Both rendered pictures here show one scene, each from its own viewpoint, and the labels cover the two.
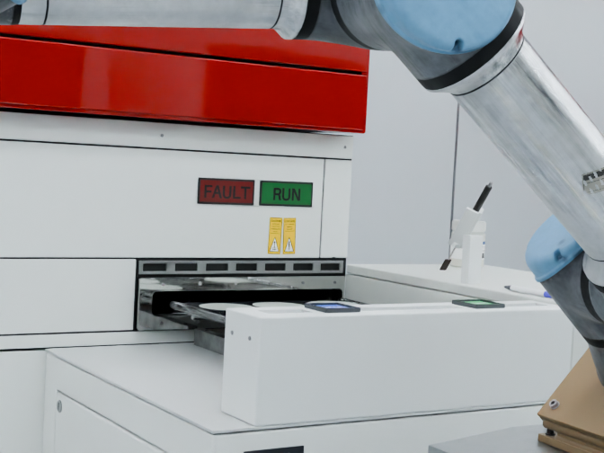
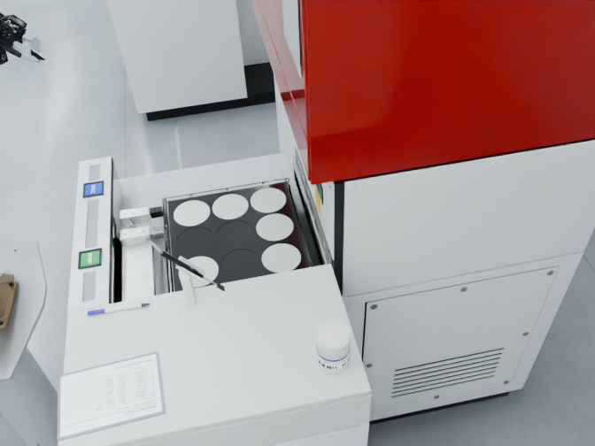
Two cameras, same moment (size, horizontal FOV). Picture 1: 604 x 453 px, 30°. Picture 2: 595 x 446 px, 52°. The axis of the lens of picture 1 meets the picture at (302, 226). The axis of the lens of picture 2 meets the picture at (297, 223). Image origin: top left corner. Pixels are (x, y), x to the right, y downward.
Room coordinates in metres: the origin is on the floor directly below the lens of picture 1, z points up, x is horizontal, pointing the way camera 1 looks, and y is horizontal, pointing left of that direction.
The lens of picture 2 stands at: (2.53, -0.99, 2.08)
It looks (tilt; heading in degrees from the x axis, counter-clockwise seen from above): 46 degrees down; 113
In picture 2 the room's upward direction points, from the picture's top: 3 degrees counter-clockwise
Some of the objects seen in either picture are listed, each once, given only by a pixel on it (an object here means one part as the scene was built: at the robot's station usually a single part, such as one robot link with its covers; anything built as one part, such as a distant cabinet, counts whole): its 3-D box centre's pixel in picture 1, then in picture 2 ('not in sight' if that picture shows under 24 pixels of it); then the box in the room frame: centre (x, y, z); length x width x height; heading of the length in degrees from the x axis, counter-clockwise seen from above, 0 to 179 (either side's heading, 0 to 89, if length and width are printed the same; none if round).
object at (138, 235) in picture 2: not in sight; (135, 235); (1.69, -0.11, 0.89); 0.08 x 0.03 x 0.03; 32
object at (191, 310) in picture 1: (219, 318); (226, 190); (1.85, 0.13, 0.90); 0.37 x 0.01 x 0.01; 32
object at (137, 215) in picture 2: not in sight; (135, 215); (1.64, -0.05, 0.89); 0.08 x 0.03 x 0.03; 32
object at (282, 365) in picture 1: (408, 356); (99, 242); (1.60, -0.16, 0.89); 0.55 x 0.09 x 0.14; 122
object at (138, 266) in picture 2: not in sight; (138, 264); (1.73, -0.18, 0.87); 0.36 x 0.08 x 0.03; 122
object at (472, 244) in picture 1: (466, 244); (193, 280); (1.98, -0.29, 1.03); 0.06 x 0.04 x 0.13; 32
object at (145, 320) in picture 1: (245, 301); (310, 218); (2.11, 0.10, 0.89); 0.44 x 0.02 x 0.10; 122
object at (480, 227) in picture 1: (467, 244); (333, 347); (2.32, -0.34, 1.01); 0.07 x 0.07 x 0.10
